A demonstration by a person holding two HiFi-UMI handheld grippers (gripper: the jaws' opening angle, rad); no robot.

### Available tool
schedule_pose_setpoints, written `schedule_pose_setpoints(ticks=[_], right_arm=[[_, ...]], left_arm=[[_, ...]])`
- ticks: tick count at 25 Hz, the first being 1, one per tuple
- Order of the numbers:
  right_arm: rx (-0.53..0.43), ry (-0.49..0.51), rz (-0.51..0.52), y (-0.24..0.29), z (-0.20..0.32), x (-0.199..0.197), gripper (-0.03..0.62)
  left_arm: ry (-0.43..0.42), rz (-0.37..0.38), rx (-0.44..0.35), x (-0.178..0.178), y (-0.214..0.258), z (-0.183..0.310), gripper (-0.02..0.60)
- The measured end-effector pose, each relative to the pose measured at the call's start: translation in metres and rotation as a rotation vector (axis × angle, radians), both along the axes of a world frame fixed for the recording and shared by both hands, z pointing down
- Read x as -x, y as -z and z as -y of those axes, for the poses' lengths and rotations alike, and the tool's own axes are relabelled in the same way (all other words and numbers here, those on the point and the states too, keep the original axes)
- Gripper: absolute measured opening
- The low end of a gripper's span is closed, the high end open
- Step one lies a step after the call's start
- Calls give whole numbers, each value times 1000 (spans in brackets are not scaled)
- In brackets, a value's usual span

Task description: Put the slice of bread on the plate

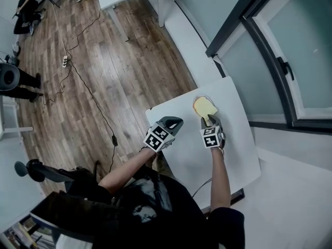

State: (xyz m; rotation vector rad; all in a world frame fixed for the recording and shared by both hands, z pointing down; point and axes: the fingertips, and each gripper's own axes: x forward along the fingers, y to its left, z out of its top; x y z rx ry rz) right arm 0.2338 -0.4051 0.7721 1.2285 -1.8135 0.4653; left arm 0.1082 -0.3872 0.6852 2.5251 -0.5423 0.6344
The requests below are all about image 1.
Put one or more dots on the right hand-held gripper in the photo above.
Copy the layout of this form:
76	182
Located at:
211	137

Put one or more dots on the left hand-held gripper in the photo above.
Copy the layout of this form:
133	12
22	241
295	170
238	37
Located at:
160	135

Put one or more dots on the yellow slice of bread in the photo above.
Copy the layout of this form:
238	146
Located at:
204	106

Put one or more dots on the person's right forearm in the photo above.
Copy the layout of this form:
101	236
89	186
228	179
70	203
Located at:
220	178

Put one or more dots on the person's left forearm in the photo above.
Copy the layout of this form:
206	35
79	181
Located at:
124	171

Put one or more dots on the black power adapter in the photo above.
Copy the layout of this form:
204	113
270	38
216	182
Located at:
115	140

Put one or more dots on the person's black printed shirt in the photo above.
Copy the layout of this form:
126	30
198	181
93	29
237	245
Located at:
155	211

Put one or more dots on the white power strip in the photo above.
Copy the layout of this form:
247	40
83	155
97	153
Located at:
65	61

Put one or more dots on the black office chair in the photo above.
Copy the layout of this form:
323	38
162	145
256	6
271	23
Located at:
44	171

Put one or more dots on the white side table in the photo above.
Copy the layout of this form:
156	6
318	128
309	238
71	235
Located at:
9	118

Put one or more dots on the round black stool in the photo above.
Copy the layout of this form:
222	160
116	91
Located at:
7	76

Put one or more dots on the shelf with books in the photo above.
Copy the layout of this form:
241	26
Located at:
23	233

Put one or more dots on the dark window frame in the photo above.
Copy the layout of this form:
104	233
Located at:
275	61

